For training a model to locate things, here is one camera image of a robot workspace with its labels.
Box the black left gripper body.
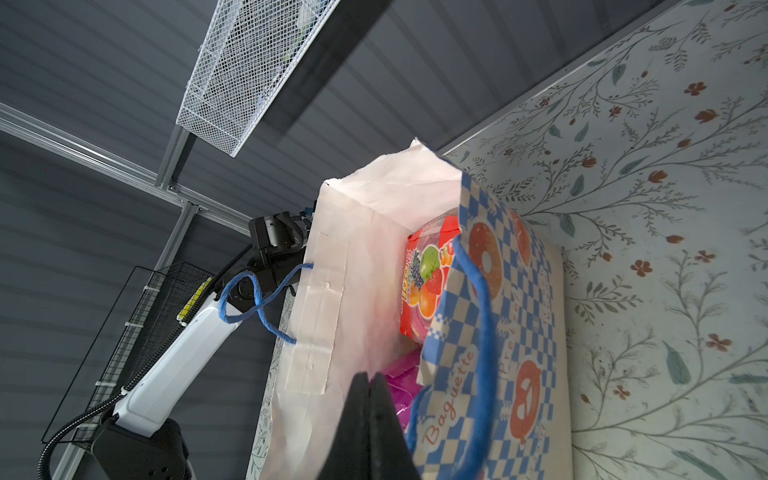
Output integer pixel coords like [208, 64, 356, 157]
[248, 212, 312, 282]

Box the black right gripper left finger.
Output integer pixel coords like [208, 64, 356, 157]
[318, 372, 370, 480]

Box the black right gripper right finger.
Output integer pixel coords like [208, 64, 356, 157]
[369, 374, 420, 480]

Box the purple grape gummy bag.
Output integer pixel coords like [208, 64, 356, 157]
[382, 349, 422, 431]

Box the white blue checkered paper bag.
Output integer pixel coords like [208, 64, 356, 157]
[248, 141, 574, 479]

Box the red fruit gummy bag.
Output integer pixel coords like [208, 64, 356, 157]
[400, 209, 461, 344]

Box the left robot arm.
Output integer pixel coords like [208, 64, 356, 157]
[91, 212, 311, 479]

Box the yellow green marker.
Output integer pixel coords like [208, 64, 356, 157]
[176, 277, 212, 326]

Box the black corrugated cable conduit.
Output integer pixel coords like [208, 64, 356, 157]
[37, 242, 253, 480]

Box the black wire basket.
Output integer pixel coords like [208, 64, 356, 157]
[41, 262, 213, 444]

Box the white wire mesh basket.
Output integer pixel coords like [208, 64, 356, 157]
[176, 0, 339, 157]

